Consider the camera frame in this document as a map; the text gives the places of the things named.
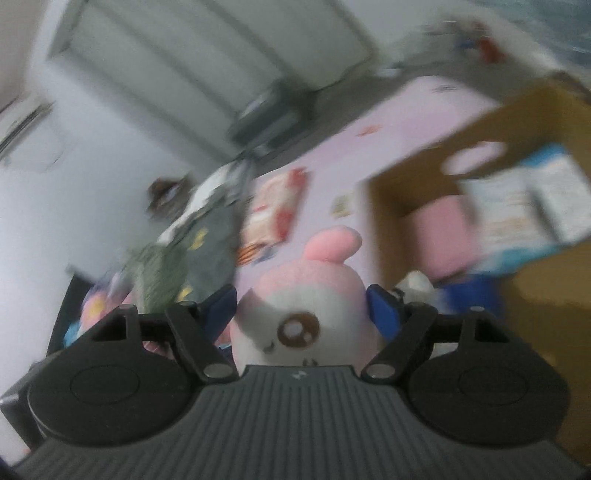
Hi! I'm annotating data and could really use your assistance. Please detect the white air conditioner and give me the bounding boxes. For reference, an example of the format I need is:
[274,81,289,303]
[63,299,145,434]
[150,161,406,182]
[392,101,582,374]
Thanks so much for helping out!
[0,93,57,158]

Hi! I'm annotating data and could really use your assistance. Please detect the blue white wipes packet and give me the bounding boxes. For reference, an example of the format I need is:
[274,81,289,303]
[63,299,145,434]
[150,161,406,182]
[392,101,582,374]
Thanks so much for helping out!
[457,170,543,274]

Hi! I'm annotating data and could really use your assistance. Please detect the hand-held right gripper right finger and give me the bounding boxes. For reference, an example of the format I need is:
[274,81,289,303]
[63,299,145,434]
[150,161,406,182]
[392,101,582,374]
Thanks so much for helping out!
[360,284,511,382]

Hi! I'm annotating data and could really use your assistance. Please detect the grey curtain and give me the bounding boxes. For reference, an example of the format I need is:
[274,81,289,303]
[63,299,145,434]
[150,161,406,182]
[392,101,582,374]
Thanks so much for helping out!
[46,0,385,154]

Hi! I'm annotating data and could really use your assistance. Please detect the pink soft pack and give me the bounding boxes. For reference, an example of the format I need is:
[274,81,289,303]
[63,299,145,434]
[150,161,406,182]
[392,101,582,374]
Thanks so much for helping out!
[406,196,482,283]

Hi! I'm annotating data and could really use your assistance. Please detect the pink plush toy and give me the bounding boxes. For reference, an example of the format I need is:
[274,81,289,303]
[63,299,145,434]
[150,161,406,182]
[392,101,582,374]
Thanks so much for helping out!
[228,225,435,368]

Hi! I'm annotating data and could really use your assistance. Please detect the cardboard box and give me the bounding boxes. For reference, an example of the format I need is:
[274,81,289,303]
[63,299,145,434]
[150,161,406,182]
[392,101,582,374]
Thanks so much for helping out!
[365,71,591,468]

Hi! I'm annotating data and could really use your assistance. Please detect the green leaf-print pillow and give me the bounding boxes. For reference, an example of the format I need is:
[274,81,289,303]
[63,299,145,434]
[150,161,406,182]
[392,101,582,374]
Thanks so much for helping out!
[124,244,186,311]

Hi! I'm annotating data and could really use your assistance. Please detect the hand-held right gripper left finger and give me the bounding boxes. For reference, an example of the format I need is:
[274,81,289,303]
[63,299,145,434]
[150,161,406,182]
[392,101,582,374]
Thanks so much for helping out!
[78,283,239,382]

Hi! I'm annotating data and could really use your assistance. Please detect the pink printed blanket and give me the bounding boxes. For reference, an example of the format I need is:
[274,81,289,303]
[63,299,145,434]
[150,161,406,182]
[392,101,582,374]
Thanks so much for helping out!
[64,271,140,348]

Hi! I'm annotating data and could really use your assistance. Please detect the grey duvet yellow prints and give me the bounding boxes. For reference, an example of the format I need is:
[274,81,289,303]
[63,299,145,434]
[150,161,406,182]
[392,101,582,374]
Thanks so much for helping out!
[157,161,256,306]

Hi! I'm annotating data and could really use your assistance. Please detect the pink wet wipes pack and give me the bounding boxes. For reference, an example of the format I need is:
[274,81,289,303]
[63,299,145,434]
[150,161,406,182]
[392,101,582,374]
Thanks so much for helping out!
[239,167,310,251]

